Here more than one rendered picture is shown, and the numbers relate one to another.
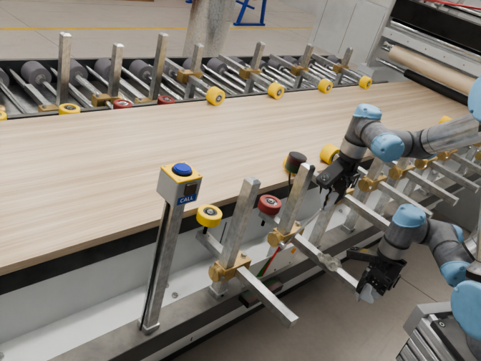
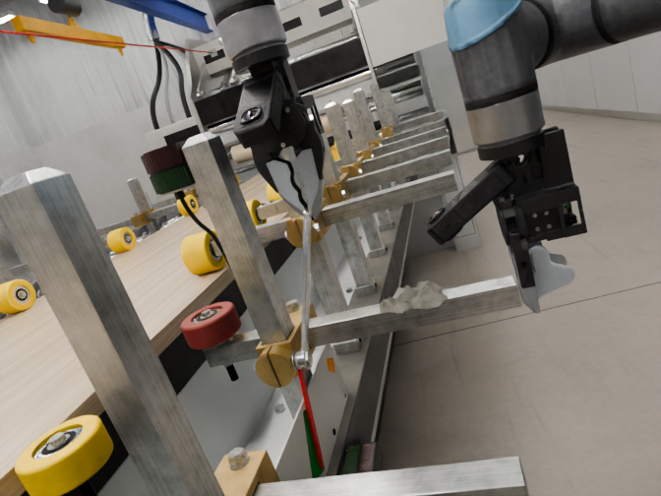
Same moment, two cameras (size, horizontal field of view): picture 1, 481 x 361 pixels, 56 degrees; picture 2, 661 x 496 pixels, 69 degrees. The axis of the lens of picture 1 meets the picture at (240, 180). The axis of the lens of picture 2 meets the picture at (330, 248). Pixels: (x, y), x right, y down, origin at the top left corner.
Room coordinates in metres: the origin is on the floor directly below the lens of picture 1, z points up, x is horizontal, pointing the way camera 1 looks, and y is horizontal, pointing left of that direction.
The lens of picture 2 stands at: (0.69, -0.07, 1.12)
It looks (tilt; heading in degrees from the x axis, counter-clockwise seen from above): 15 degrees down; 339
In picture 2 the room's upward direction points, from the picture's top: 19 degrees counter-clockwise
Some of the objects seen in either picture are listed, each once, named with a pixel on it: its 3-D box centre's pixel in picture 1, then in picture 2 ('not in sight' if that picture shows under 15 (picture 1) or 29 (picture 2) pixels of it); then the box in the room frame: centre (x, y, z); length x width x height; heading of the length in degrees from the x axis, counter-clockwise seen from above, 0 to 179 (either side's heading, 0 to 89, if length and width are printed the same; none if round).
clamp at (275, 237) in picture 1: (285, 233); (287, 342); (1.28, -0.20, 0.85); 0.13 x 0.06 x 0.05; 141
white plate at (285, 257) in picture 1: (272, 264); (320, 423); (1.22, -0.19, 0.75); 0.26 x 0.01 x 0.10; 141
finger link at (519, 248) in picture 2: (364, 281); (518, 249); (1.08, -0.44, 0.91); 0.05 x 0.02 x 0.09; 141
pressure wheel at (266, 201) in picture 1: (266, 213); (220, 345); (1.37, -0.12, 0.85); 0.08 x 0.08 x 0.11
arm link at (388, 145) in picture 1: (386, 142); not in sight; (1.19, -0.36, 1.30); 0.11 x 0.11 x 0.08; 27
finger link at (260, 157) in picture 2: not in sight; (273, 157); (1.27, -0.27, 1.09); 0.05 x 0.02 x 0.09; 51
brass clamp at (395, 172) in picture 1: (401, 170); (354, 170); (1.87, -0.67, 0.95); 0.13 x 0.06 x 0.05; 141
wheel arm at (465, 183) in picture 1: (429, 161); (370, 154); (2.07, -0.85, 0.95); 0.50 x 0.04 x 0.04; 51
